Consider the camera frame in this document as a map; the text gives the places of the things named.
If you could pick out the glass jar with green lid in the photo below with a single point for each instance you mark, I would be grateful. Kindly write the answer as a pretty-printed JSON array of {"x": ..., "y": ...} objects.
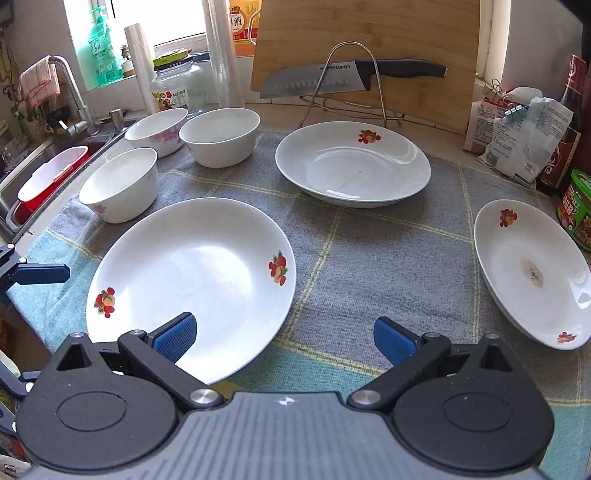
[{"x": 180, "y": 85}]

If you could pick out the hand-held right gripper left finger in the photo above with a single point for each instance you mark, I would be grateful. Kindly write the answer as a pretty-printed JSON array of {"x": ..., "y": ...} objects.
[{"x": 178, "y": 334}]

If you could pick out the sauce jar with green lid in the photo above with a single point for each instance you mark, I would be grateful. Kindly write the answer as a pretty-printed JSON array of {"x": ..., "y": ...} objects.
[{"x": 575, "y": 207}]

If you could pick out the steel faucet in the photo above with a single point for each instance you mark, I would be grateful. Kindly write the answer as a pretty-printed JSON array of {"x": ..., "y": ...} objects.
[{"x": 81, "y": 108}]

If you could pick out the dark soy sauce bottle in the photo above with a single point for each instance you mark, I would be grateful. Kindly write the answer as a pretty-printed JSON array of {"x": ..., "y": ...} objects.
[{"x": 565, "y": 152}]

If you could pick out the small potted plant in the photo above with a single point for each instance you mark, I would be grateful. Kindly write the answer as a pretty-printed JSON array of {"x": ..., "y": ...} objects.
[{"x": 125, "y": 55}]

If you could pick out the yellow cooking wine bottle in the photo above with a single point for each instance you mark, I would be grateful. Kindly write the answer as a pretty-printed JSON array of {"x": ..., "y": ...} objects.
[{"x": 240, "y": 27}]

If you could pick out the white bowl with pink flowers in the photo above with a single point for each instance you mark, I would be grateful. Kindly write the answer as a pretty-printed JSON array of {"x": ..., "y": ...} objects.
[
  {"x": 157, "y": 138},
  {"x": 124, "y": 194},
  {"x": 217, "y": 147}
]

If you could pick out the bamboo cutting board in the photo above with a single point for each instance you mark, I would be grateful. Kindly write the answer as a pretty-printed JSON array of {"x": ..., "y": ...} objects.
[{"x": 369, "y": 32}]

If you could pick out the white plastic wrap roll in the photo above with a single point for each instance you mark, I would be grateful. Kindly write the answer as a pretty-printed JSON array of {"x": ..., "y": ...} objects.
[{"x": 141, "y": 69}]

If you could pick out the pink checked rag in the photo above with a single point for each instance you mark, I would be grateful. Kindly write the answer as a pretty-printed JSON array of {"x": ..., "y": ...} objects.
[{"x": 39, "y": 81}]

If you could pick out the white plastic food packet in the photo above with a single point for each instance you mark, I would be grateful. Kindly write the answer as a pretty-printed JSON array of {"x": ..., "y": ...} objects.
[{"x": 531, "y": 138}]

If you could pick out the red and white basin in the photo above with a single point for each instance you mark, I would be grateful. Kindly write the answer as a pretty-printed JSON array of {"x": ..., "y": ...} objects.
[{"x": 51, "y": 173}]

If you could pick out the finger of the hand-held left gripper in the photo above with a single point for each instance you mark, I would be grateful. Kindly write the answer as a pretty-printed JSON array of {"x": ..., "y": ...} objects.
[
  {"x": 41, "y": 273},
  {"x": 16, "y": 381}
]

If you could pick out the green dish soap bottle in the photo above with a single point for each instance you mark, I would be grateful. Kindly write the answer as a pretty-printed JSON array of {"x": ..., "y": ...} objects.
[{"x": 104, "y": 55}]

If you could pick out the white plate with fruit print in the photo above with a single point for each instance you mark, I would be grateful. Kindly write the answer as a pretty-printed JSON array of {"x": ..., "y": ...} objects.
[
  {"x": 521, "y": 258},
  {"x": 351, "y": 170},
  {"x": 184, "y": 267}
]

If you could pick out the grey checked cloth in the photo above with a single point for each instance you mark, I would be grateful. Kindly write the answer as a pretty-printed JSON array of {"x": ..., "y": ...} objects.
[{"x": 369, "y": 258}]

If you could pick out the red and white food packet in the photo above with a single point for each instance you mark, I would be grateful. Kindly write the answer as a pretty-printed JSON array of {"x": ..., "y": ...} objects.
[{"x": 480, "y": 124}]

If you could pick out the green binder clip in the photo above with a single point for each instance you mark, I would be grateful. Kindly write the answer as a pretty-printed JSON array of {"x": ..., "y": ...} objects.
[{"x": 517, "y": 110}]

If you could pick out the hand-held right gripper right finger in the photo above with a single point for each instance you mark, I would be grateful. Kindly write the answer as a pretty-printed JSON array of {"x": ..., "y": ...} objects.
[{"x": 392, "y": 337}]

